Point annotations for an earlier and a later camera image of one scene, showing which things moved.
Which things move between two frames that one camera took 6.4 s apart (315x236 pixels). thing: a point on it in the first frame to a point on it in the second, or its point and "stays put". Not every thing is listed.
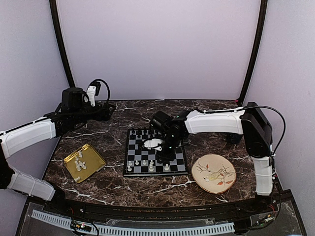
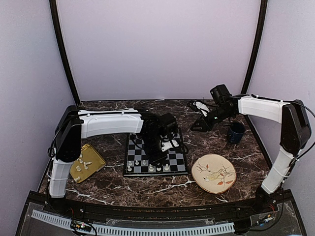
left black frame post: x=60 y=40 stays put
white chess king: x=151 y=168 stays put
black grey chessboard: x=139 y=162 stays put
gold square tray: x=83 y=162 stays put
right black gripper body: x=171 y=141 to x=221 y=114
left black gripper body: x=79 y=115 to x=150 y=146
